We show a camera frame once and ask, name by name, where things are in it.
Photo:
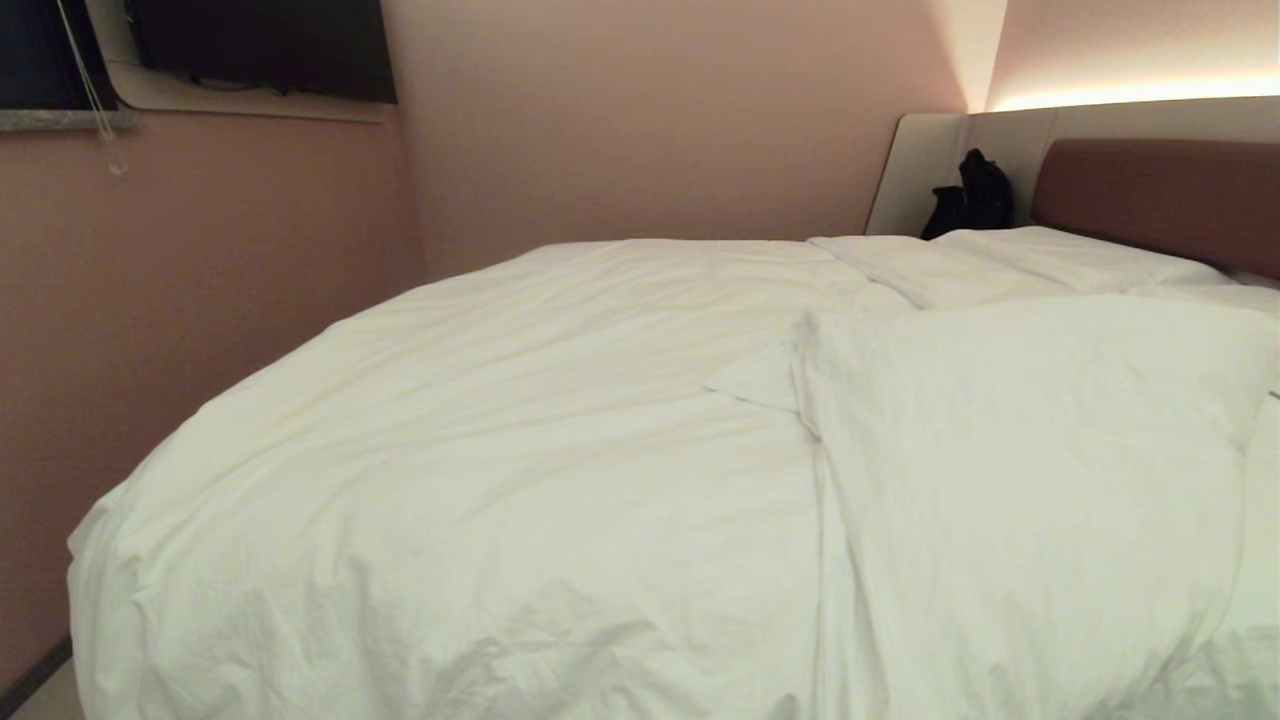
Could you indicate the grey window sill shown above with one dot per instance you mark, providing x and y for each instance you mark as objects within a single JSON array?
[{"x": 65, "y": 120}]

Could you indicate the dark window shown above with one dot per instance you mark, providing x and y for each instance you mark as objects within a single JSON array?
[{"x": 40, "y": 50}]

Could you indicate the beige headboard wall panel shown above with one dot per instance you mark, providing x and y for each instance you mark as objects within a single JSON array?
[{"x": 925, "y": 170}]

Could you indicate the black bag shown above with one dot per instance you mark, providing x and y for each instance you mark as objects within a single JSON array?
[{"x": 975, "y": 195}]

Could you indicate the brown padded headboard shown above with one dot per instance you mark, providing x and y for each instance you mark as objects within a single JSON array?
[{"x": 1170, "y": 200}]

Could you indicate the white duvet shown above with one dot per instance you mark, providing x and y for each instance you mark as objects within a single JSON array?
[{"x": 520, "y": 450}]

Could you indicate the white pillow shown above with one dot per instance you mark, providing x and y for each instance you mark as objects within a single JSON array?
[{"x": 1060, "y": 255}]

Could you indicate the black wall television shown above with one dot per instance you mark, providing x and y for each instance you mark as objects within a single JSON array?
[{"x": 270, "y": 45}]

